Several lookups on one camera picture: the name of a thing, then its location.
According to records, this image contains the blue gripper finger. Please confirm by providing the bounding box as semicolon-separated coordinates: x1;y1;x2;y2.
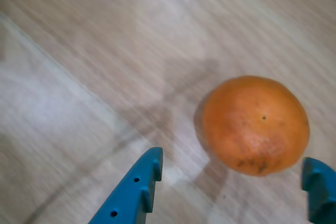
300;156;336;224
88;147;164;224

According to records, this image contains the small orange with dark specks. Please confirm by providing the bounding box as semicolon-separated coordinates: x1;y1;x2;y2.
201;75;310;177

